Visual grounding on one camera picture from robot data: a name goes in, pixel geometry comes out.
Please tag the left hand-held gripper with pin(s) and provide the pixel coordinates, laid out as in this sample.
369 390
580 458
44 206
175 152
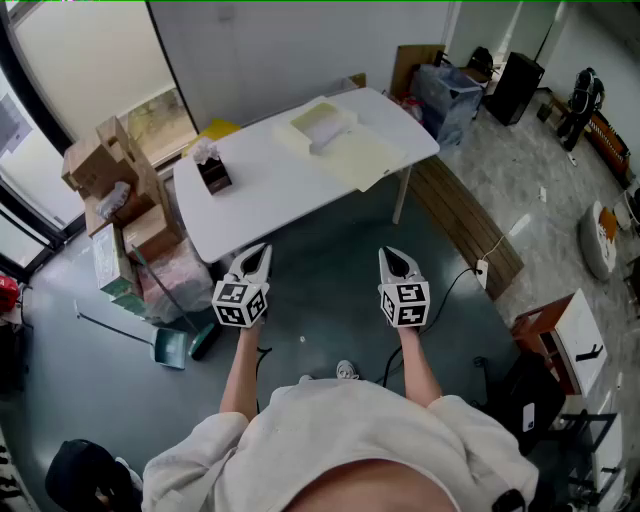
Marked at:
235 302

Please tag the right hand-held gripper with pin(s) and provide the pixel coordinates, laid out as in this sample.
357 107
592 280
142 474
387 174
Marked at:
407 305

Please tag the person's right forearm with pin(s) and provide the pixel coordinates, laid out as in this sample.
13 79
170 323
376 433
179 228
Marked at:
417 365

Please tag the person's left forearm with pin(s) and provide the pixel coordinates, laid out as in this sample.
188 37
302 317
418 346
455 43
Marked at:
242 370

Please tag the pink plastic-wrapped bundle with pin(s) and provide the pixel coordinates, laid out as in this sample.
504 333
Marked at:
185 280

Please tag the white table leg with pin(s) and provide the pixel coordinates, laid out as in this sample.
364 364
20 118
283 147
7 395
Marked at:
401 195

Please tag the wooden slat bench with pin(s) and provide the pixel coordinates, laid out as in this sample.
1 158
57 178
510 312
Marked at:
460 220

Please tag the white power strip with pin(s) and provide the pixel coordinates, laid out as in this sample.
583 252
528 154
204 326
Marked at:
482 274

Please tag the brown tissue box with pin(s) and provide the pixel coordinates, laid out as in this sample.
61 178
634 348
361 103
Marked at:
215 175

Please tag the brown cardboard box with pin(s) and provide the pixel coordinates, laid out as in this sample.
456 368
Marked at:
95 167
135 207
135 155
150 232

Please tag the person's grey shoe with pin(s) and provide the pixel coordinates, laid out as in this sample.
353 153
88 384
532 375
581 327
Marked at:
347 371
306 379

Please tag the green dustpan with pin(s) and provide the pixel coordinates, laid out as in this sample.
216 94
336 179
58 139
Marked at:
170 350

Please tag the white tissue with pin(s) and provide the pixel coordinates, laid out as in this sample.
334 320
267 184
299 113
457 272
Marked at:
205 150

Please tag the yellow board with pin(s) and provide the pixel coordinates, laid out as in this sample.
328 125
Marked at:
212 132

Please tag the green and white carton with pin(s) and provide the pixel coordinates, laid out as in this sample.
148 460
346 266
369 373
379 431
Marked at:
111 260

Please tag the crumpled clear plastic bag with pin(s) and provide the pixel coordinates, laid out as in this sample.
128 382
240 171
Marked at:
112 200

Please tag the black chair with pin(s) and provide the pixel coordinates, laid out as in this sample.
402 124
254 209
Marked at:
520 385

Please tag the person's white shirt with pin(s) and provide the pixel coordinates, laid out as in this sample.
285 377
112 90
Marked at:
325 425

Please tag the blue plastic-wrapped bin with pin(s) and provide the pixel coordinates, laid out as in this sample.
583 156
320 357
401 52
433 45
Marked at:
447 102

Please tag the orange and white cabinet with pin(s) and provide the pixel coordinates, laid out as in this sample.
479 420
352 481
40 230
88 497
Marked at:
580 335

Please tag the small cardboard box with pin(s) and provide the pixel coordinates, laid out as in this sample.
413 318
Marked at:
357 81

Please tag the white smartphone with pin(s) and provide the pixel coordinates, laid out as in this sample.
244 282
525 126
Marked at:
528 417

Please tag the white round pouf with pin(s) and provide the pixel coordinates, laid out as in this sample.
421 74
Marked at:
597 240

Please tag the wooden board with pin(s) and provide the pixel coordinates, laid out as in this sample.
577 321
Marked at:
407 65

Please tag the person's head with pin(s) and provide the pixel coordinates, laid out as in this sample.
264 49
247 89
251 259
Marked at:
375 487

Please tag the orange shelf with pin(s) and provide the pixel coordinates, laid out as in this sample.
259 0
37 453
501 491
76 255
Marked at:
610 145

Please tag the red object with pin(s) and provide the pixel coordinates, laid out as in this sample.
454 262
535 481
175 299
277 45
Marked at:
7 292

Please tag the black backpack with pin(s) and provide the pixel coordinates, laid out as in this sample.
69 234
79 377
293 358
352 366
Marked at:
80 472

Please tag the black window frame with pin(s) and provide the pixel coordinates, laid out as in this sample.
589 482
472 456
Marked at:
30 100

